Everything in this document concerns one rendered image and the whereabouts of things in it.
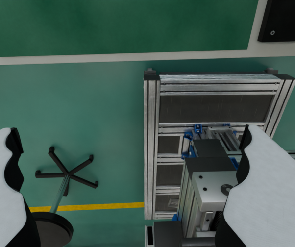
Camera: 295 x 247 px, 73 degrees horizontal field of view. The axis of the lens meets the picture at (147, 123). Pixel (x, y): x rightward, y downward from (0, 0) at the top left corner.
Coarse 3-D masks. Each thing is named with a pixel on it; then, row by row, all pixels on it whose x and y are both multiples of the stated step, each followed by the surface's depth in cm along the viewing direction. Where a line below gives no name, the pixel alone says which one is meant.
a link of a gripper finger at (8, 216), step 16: (16, 128) 12; (0, 144) 9; (16, 144) 10; (0, 160) 8; (16, 160) 10; (0, 176) 7; (16, 176) 8; (0, 192) 7; (16, 192) 7; (0, 208) 6; (16, 208) 6; (0, 224) 6; (16, 224) 6; (32, 224) 6; (0, 240) 5; (16, 240) 6; (32, 240) 6
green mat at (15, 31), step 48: (0, 0) 42; (48, 0) 42; (96, 0) 43; (144, 0) 43; (192, 0) 43; (240, 0) 44; (0, 48) 47; (48, 48) 47; (96, 48) 48; (144, 48) 48; (192, 48) 49; (240, 48) 49
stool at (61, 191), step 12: (60, 168) 159; (84, 180) 169; (60, 192) 147; (36, 216) 115; (48, 216) 116; (60, 216) 121; (48, 228) 118; (60, 228) 119; (72, 228) 125; (48, 240) 125; (60, 240) 125
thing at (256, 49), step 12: (264, 0) 44; (252, 36) 48; (252, 48) 49; (264, 48) 49; (276, 48) 49; (288, 48) 50; (0, 60) 49; (12, 60) 49; (24, 60) 49; (36, 60) 49; (48, 60) 49; (60, 60) 49; (72, 60) 49; (84, 60) 49; (96, 60) 50; (108, 60) 50; (120, 60) 50; (132, 60) 50; (144, 60) 50
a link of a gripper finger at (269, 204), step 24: (240, 144) 11; (264, 144) 9; (240, 168) 9; (264, 168) 8; (288, 168) 8; (240, 192) 7; (264, 192) 7; (288, 192) 7; (240, 216) 6; (264, 216) 6; (288, 216) 6; (216, 240) 7; (240, 240) 5; (264, 240) 5; (288, 240) 5
